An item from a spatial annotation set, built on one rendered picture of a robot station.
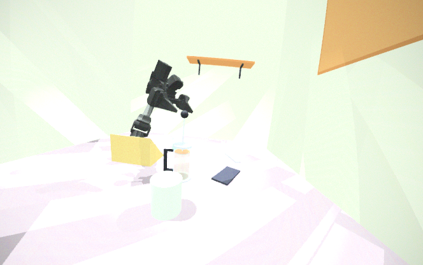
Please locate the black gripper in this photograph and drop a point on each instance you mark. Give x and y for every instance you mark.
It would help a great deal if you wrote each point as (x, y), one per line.
(165, 100)

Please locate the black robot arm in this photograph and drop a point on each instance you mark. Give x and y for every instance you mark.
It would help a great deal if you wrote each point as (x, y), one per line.
(158, 76)

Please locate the glass coffee press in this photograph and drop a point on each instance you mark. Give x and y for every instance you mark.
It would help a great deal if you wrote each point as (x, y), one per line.
(181, 155)

